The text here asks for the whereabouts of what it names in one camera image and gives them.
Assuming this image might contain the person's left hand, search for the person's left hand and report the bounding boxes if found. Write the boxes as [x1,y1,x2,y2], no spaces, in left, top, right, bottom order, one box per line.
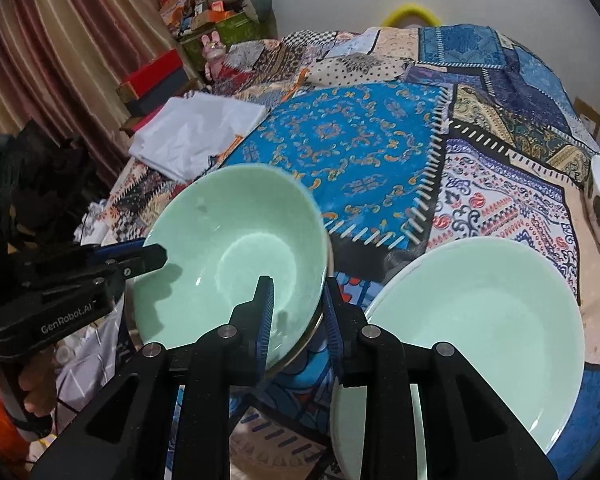
[20,349,57,419]

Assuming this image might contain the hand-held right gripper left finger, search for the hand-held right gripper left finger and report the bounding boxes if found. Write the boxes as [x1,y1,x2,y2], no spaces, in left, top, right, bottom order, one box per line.
[30,275,276,480]

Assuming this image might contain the light green bowl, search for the light green bowl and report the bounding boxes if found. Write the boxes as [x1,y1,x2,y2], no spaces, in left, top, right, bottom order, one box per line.
[130,164,331,368]

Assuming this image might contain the large white plate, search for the large white plate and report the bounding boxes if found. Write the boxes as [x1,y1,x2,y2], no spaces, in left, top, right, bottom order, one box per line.
[330,382,376,480]

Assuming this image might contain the white crumpled cloth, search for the white crumpled cloth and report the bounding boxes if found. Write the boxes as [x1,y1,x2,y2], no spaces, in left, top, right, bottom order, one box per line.
[130,91,268,183]

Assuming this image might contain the green box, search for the green box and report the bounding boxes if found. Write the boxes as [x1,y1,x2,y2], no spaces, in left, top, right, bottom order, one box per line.
[180,10,261,61]

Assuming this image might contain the brown cardboard box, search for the brown cardboard box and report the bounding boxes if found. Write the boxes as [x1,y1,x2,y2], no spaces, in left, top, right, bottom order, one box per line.
[572,100,600,136]

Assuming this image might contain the red box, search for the red box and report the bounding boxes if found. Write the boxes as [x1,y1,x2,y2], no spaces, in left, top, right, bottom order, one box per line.
[117,49,186,98]

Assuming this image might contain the pink bunny toy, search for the pink bunny toy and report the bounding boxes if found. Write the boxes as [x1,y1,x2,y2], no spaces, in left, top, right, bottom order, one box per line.
[202,30,228,78]

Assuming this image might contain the patchwork printed tablecloth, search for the patchwork printed tablecloth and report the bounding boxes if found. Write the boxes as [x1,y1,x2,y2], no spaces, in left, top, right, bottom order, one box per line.
[30,22,600,480]

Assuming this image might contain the light green plate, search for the light green plate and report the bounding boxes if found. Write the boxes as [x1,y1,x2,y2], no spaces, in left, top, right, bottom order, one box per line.
[362,237,586,456]

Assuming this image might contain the yellow ring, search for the yellow ring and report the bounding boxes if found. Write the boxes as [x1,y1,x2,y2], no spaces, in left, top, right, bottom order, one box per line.
[380,2,441,28]

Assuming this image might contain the dark grey box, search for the dark grey box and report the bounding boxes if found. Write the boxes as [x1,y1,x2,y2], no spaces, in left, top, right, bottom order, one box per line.
[127,67,188,117]

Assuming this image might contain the striped brown curtain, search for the striped brown curtain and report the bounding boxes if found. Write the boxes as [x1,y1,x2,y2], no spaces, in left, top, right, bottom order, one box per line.
[0,0,181,181]

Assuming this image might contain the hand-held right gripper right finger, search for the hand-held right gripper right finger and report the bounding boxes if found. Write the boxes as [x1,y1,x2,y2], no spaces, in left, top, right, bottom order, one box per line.
[324,276,558,480]

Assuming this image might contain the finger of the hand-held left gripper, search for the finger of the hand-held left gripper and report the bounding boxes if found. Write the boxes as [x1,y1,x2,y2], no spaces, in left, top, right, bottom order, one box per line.
[80,240,148,261]
[100,244,169,283]

